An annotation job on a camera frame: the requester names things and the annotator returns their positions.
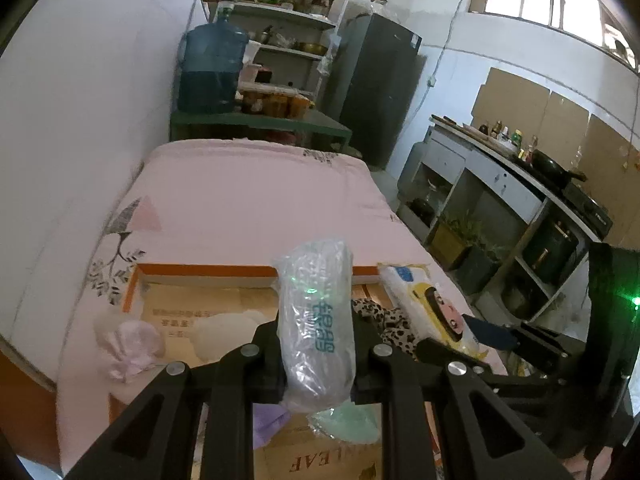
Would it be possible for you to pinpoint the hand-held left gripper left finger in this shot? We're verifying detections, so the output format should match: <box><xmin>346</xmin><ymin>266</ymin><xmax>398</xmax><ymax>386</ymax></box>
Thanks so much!
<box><xmin>62</xmin><ymin>317</ymin><xmax>291</xmax><ymax>480</ymax></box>

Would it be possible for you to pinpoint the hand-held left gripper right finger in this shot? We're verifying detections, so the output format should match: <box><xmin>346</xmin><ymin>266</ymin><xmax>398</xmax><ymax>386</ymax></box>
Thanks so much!
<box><xmin>350</xmin><ymin>305</ymin><xmax>576</xmax><ymax>480</ymax></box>

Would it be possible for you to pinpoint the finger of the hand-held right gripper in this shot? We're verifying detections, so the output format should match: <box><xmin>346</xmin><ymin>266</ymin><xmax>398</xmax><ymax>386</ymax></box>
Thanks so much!
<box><xmin>415</xmin><ymin>337</ymin><xmax>571</xmax><ymax>397</ymax></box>
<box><xmin>462</xmin><ymin>312</ymin><xmax>593</xmax><ymax>361</ymax></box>

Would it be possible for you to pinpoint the leopard print cloth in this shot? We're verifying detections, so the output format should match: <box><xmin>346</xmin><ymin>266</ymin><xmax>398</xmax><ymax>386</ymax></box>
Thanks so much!
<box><xmin>351</xmin><ymin>297</ymin><xmax>418</xmax><ymax>358</ymax></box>

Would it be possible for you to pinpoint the yellow cartoon wet wipes pack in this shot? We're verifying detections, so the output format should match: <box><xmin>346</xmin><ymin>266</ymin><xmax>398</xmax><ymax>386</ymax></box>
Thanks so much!
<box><xmin>377</xmin><ymin>262</ymin><xmax>488</xmax><ymax>361</ymax></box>

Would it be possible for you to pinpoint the clear plastic tissue pack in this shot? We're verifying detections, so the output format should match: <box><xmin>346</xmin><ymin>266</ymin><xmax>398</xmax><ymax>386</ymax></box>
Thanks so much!
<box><xmin>272</xmin><ymin>239</ymin><xmax>357</xmax><ymax>413</ymax></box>

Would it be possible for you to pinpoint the white plush toy purple dress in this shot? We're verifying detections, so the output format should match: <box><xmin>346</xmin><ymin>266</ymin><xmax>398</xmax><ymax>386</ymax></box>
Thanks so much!
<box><xmin>192</xmin><ymin>309</ymin><xmax>292</xmax><ymax>452</ymax></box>

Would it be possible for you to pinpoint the pale green plastic bag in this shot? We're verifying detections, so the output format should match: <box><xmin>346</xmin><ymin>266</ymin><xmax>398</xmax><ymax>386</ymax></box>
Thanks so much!
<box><xmin>307</xmin><ymin>402</ymin><xmax>383</xmax><ymax>453</ymax></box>

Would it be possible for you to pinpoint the shallow cardboard box orange rim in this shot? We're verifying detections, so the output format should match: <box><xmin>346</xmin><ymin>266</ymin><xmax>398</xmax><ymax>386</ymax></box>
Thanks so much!
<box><xmin>107</xmin><ymin>261</ymin><xmax>436</xmax><ymax>480</ymax></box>

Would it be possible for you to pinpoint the dark metal pot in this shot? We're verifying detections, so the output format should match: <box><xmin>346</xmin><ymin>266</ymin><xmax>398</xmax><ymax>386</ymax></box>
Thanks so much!
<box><xmin>502</xmin><ymin>282</ymin><xmax>543</xmax><ymax>318</ymax></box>

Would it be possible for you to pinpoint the dark planter with grass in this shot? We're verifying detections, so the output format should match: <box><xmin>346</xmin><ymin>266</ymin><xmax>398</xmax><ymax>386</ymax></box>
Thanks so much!
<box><xmin>457</xmin><ymin>237</ymin><xmax>503</xmax><ymax>296</ymax></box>

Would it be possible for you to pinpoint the yellow planter with grass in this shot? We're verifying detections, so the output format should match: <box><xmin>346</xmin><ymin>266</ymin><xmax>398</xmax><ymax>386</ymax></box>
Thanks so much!
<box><xmin>430</xmin><ymin>212</ymin><xmax>476</xmax><ymax>271</ymax></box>

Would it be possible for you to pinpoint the dark green cooking pot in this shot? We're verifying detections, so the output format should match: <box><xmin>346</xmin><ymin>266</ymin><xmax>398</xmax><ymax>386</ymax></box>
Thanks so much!
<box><xmin>522</xmin><ymin>217</ymin><xmax>581</xmax><ymax>276</ymax></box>

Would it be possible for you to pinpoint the black stove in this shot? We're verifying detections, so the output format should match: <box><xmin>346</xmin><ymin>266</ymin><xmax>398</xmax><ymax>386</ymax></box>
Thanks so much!
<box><xmin>562</xmin><ymin>182</ymin><xmax>614</xmax><ymax>240</ymax></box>

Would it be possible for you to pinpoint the pink fabric pouch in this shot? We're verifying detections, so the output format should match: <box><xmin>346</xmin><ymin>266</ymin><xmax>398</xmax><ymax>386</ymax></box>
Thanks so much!
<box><xmin>95</xmin><ymin>317</ymin><xmax>168</xmax><ymax>383</ymax></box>

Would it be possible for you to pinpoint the dark kettle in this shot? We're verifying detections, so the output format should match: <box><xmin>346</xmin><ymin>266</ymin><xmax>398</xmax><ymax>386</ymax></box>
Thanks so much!
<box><xmin>407</xmin><ymin>187</ymin><xmax>441</xmax><ymax>226</ymax></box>

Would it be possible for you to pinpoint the grey kitchen counter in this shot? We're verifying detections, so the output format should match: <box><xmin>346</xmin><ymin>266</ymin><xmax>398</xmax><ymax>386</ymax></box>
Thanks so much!
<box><xmin>397</xmin><ymin>115</ymin><xmax>613</xmax><ymax>326</ymax></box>

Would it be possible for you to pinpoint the pink printed bed sheet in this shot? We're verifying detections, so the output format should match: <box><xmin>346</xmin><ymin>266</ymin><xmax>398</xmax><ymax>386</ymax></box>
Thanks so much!
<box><xmin>55</xmin><ymin>137</ymin><xmax>506</xmax><ymax>471</ymax></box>

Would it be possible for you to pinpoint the black wok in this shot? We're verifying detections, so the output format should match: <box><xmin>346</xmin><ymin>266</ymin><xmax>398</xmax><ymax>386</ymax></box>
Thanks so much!
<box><xmin>530</xmin><ymin>149</ymin><xmax>588</xmax><ymax>183</ymax></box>

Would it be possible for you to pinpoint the grey gas cylinder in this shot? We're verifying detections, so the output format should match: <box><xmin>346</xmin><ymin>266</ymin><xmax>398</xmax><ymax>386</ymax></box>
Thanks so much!
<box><xmin>397</xmin><ymin>140</ymin><xmax>426</xmax><ymax>201</ymax></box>

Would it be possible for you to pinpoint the row of condiment bottles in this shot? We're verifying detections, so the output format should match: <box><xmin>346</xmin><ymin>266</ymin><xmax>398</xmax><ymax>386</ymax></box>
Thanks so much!
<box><xmin>477</xmin><ymin>120</ymin><xmax>538</xmax><ymax>158</ymax></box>

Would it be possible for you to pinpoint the wooden cutting board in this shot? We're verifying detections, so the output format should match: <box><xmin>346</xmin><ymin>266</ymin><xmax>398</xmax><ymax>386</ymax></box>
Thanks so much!
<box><xmin>431</xmin><ymin>115</ymin><xmax>501</xmax><ymax>146</ymax></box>

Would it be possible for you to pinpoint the green low table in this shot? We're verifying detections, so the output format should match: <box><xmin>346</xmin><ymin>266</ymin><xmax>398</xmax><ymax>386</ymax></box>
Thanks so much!
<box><xmin>170</xmin><ymin>107</ymin><xmax>353</xmax><ymax>153</ymax></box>

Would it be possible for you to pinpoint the brown wooden door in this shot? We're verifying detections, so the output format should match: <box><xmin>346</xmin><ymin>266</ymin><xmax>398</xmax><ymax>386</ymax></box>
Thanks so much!
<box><xmin>0</xmin><ymin>340</ymin><xmax>61</xmax><ymax>461</ymax></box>

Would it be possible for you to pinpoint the row of orange jars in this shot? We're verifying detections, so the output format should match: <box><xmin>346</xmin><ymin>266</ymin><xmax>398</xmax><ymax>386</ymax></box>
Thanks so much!
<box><xmin>240</xmin><ymin>85</ymin><xmax>316</xmax><ymax>118</ymax></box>

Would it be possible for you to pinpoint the dark fridge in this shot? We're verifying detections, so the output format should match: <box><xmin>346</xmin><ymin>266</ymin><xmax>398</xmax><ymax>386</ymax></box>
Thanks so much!
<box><xmin>322</xmin><ymin>12</ymin><xmax>423</xmax><ymax>171</ymax></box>

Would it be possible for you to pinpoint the blue water jug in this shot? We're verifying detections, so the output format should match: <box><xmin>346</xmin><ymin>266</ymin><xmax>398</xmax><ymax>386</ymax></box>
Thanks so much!
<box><xmin>177</xmin><ymin>22</ymin><xmax>249</xmax><ymax>113</ymax></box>

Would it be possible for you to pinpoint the grey shelf rack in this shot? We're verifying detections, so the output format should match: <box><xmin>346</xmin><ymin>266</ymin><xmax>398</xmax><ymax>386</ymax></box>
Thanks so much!
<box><xmin>227</xmin><ymin>0</ymin><xmax>349</xmax><ymax>106</ymax></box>

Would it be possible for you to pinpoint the cardboard wall panel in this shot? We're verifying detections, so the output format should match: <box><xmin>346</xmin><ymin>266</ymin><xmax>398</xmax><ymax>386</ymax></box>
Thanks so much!
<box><xmin>535</xmin><ymin>91</ymin><xmax>591</xmax><ymax>161</ymax></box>
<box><xmin>470</xmin><ymin>67</ymin><xmax>551</xmax><ymax>133</ymax></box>
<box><xmin>575</xmin><ymin>115</ymin><xmax>640</xmax><ymax>251</ymax></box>

